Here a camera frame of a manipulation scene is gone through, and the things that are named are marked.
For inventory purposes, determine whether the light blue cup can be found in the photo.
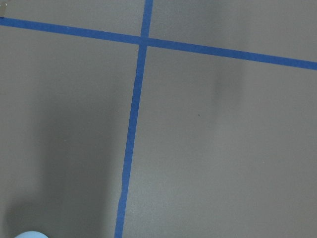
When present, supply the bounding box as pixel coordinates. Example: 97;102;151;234
14;231;49;238

